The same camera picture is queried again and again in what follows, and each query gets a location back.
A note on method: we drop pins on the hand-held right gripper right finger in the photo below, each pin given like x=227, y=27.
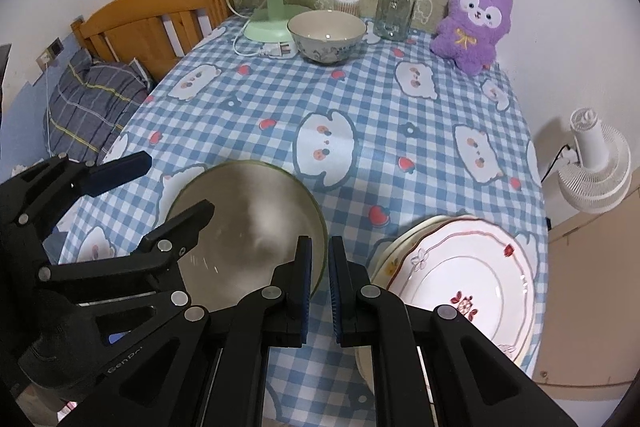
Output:
x=337, y=302

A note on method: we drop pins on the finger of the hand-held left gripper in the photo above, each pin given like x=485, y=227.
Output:
x=120, y=172
x=170, y=232

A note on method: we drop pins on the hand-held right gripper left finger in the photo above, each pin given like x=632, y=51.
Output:
x=304, y=297

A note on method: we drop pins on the large yellow floral plate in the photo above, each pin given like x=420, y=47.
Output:
x=385, y=252

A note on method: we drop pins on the cream floral ceramic bowl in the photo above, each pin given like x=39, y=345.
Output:
x=250, y=207
x=325, y=29

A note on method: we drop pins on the white plate with red pattern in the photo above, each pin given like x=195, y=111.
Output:
x=450, y=267

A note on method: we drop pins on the grey plaid pillow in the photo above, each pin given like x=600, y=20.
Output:
x=90, y=97

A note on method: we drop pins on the wooden bed headboard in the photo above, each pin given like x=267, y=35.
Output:
x=135, y=22

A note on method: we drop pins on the blue checkered tablecloth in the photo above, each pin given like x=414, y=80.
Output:
x=425, y=107

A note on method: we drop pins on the beige door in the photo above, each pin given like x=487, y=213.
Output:
x=590, y=282

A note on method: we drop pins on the white floor fan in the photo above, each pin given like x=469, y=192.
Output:
x=595, y=187

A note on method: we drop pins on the cotton swab container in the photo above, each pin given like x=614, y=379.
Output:
x=347, y=2

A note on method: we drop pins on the purple plush toy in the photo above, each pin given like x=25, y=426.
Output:
x=470, y=42

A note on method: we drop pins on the glass jar with dark lid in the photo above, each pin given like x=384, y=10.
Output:
x=395, y=14

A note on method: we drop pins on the wall socket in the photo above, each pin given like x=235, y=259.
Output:
x=50, y=52

